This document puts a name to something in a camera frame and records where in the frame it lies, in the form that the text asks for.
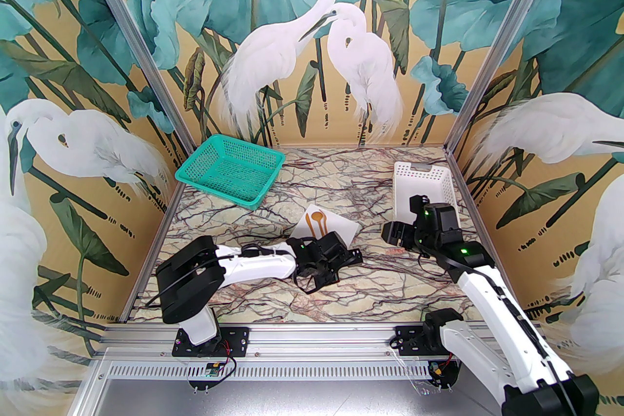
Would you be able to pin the wooden spoon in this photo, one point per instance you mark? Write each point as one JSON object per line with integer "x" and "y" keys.
{"x": 317, "y": 215}

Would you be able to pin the green plastic mesh basket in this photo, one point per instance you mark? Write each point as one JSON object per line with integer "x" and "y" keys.
{"x": 224, "y": 170}

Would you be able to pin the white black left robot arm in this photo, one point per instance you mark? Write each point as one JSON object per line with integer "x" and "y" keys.
{"x": 253, "y": 265}

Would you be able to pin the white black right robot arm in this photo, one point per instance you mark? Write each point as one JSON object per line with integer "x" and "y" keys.
{"x": 492, "y": 302}

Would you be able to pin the white perforated plastic basket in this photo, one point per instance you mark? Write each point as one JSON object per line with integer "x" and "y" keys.
{"x": 419, "y": 180}

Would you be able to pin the white slotted metal strip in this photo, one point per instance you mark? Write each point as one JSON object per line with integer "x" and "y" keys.
{"x": 317, "y": 370}

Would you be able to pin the grey metal base panel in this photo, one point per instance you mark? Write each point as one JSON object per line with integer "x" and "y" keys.
{"x": 317, "y": 402}

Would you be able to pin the small green circuit board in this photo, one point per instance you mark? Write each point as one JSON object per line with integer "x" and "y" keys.
{"x": 212, "y": 370}

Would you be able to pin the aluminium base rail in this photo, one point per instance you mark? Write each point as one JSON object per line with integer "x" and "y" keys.
{"x": 317, "y": 338}

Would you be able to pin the aluminium frame post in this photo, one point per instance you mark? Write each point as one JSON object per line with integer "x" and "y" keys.
{"x": 133, "y": 33}
{"x": 507, "y": 33}

